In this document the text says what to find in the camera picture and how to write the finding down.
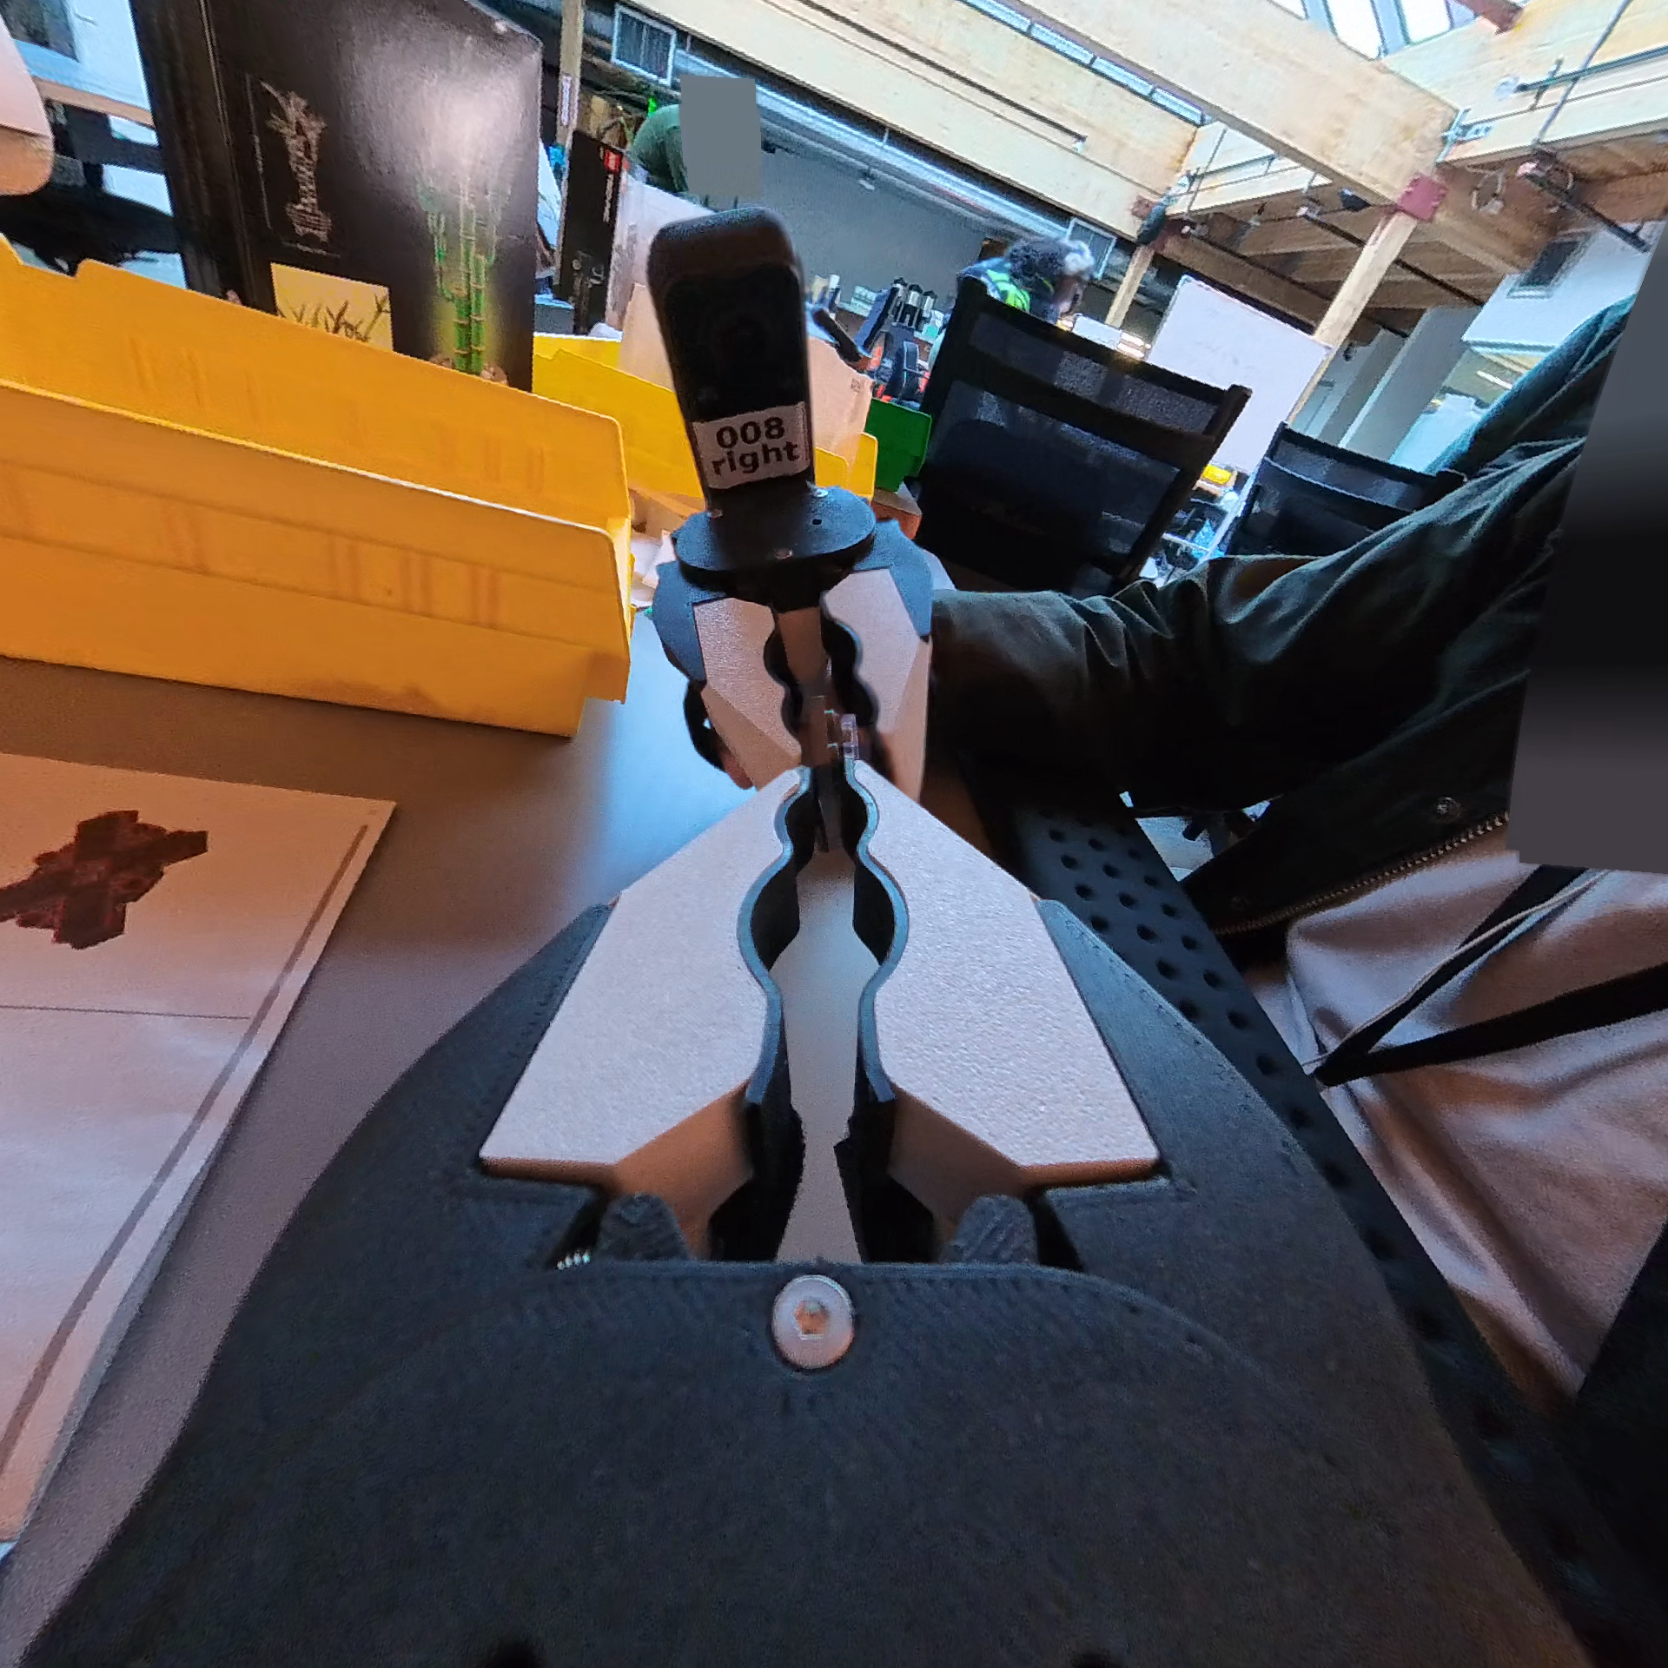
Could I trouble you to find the narrow black box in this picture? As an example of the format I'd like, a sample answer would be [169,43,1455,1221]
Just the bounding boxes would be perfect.
[552,131,630,309]

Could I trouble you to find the white board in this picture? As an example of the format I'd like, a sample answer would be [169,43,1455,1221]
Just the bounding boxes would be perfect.
[1147,277,1335,476]

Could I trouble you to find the black mesh chair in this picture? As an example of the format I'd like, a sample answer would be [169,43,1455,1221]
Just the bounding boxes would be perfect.
[1226,422,1468,564]

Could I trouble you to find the wooden clipboard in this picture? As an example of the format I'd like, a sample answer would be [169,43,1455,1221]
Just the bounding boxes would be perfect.
[0,25,56,197]

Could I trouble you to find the person's torso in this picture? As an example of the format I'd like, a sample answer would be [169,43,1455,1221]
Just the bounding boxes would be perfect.
[1174,301,1668,1566]

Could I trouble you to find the black perforated pad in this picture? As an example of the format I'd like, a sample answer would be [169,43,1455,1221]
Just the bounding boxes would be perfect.
[1004,794,1668,1668]

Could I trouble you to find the person's right forearm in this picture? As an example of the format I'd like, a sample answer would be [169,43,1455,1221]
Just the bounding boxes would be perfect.
[927,443,1605,847]

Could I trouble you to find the grey desk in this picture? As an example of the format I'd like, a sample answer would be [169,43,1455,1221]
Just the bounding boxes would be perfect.
[0,613,1018,1618]

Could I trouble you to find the brown paper bag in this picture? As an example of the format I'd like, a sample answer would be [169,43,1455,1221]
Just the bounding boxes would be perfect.
[615,176,877,435]

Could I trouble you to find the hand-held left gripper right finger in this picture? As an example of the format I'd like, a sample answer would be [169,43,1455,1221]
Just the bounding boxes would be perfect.
[837,760,1163,1263]

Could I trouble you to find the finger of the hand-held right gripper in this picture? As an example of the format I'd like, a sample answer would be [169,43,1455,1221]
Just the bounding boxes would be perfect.
[823,578,934,803]
[699,600,820,788]

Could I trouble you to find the yellow plastic parts bin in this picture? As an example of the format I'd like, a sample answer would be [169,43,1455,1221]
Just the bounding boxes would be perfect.
[533,331,881,525]
[0,240,636,741]

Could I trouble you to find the black toy set box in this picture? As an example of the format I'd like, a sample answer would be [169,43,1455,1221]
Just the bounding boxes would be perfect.
[130,0,547,389]

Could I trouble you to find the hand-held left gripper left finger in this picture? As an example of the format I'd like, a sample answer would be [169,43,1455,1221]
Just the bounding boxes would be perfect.
[480,766,804,1263]

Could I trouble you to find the instruction booklet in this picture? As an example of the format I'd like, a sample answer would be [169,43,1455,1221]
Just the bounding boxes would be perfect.
[0,755,398,1544]

